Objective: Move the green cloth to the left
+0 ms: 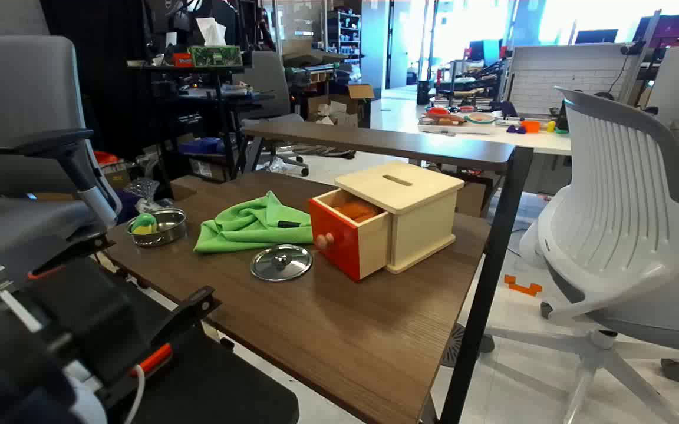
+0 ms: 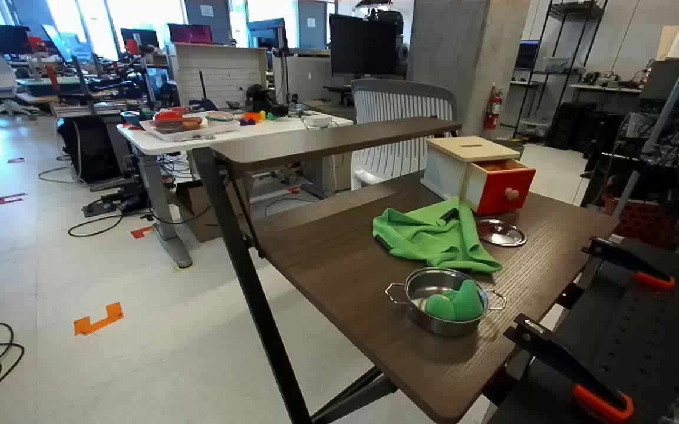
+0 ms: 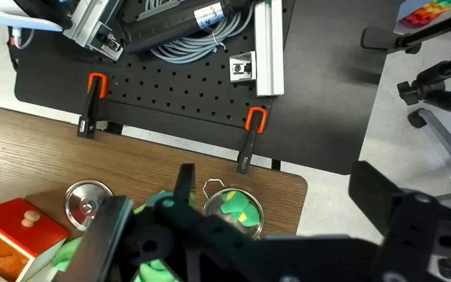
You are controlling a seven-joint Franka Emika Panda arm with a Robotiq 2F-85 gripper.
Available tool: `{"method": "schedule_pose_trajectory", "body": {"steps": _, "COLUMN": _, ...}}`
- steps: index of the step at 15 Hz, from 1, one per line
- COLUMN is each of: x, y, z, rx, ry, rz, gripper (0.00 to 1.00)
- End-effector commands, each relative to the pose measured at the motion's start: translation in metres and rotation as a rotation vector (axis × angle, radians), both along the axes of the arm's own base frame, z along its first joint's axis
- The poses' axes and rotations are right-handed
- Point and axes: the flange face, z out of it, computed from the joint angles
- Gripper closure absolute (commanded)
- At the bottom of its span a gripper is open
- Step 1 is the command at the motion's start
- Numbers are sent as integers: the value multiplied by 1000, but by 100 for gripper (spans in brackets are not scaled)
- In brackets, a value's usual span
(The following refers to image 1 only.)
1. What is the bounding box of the shiny metal pot lid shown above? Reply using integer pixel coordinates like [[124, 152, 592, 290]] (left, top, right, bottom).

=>
[[248, 242, 317, 285]]

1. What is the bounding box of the wooden box with orange drawer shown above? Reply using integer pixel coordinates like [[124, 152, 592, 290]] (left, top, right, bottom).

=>
[[307, 160, 466, 284]]

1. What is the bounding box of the white ribbed office chair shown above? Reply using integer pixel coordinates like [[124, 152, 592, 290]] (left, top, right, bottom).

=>
[[465, 88, 679, 424]]

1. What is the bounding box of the white long table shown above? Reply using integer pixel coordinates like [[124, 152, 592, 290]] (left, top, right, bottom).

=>
[[418, 108, 679, 173]]

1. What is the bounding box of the green microfiber cloth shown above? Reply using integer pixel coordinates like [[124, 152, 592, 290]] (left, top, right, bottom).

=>
[[192, 189, 317, 258]]

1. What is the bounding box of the small metal bowl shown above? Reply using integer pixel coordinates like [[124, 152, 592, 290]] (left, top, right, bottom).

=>
[[127, 205, 192, 250]]

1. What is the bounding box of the white cable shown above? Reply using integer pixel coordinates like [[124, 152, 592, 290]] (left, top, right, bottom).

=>
[[122, 363, 152, 424]]

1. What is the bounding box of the white perforated panel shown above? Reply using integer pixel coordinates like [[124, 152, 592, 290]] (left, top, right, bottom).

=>
[[503, 43, 635, 118]]

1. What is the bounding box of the brown cardboard box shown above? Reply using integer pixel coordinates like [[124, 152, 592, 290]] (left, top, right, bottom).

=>
[[345, 80, 377, 104]]

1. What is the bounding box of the red toy car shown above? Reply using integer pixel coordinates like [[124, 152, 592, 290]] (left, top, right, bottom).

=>
[[421, 104, 470, 131]]

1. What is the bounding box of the grey mesh office chair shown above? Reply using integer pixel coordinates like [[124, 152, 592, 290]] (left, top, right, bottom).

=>
[[241, 49, 311, 177]]

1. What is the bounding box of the green tissue box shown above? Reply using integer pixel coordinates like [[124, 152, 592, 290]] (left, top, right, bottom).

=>
[[187, 16, 246, 72]]

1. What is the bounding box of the black storage shelf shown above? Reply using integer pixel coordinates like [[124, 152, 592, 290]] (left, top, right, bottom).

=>
[[124, 43, 264, 184]]

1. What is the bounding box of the black metal table leg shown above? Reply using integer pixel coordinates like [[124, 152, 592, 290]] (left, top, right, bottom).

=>
[[438, 144, 535, 424]]

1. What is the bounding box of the grey padded office chair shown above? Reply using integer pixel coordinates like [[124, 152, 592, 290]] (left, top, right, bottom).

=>
[[0, 33, 124, 279]]

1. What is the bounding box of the orange plastic bracket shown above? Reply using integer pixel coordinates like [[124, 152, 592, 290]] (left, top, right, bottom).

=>
[[503, 274, 544, 299]]

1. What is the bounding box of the green yellow toy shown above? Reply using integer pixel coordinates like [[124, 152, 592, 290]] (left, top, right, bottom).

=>
[[130, 210, 163, 239]]

